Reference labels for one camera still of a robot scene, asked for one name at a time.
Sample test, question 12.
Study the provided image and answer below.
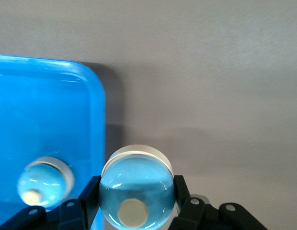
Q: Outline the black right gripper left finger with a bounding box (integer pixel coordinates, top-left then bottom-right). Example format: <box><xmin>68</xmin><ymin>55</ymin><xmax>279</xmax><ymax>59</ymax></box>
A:
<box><xmin>0</xmin><ymin>176</ymin><xmax>103</xmax><ymax>230</ymax></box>

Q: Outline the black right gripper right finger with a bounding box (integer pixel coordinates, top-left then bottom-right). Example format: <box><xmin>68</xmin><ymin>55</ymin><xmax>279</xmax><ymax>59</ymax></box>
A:
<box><xmin>169</xmin><ymin>174</ymin><xmax>269</xmax><ymax>230</ymax></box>

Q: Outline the blue dome call bell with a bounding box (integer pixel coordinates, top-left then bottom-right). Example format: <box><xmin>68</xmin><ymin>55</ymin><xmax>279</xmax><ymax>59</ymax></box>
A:
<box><xmin>17</xmin><ymin>156</ymin><xmax>75</xmax><ymax>207</ymax></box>
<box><xmin>98</xmin><ymin>144</ymin><xmax>176</xmax><ymax>228</ymax></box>

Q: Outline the blue plastic tray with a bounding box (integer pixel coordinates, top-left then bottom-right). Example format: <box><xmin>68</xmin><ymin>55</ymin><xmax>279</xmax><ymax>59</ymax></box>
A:
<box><xmin>0</xmin><ymin>54</ymin><xmax>106</xmax><ymax>230</ymax></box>

